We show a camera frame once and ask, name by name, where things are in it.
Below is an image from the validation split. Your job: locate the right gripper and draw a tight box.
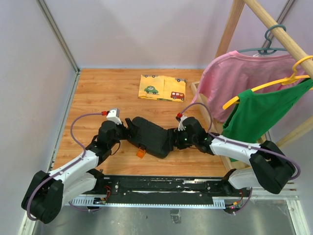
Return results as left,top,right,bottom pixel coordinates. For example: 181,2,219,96
162,127,197,151

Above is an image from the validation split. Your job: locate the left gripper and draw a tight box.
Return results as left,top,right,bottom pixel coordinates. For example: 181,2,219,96
109,118,140,148

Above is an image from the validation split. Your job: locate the black plastic tool case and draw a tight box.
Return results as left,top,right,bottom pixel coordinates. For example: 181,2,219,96
128,117,170,159

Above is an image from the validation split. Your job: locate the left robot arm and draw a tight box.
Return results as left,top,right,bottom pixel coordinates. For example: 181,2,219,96
21,118,139,224

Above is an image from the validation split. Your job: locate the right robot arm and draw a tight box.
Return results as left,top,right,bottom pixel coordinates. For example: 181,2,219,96
173,114,296,196

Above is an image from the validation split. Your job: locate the yellow car print cloth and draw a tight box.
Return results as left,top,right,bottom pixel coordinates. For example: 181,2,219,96
138,74,186,102

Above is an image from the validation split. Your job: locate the pink t-shirt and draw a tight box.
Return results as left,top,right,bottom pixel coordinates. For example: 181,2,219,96
192,50,296,122

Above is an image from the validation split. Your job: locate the green tank top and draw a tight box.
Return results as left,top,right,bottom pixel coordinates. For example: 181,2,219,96
222,78,313,162

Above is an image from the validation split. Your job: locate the yellow clothes hanger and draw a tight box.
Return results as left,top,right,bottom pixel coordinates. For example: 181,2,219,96
223,55,313,110

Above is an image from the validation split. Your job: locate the teal clothes hanger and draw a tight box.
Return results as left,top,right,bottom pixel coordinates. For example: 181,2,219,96
238,24,287,55

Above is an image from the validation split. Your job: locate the wooden clothes rack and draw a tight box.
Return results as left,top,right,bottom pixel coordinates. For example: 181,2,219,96
195,0,313,176

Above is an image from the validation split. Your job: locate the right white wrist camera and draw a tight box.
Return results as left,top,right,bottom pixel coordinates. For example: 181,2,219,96
176,113,188,131

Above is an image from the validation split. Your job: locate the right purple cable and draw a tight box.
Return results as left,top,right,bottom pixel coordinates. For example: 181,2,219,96
176,102,301,216

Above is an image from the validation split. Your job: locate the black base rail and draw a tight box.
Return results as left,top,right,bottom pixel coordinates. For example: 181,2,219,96
31,174,300,210

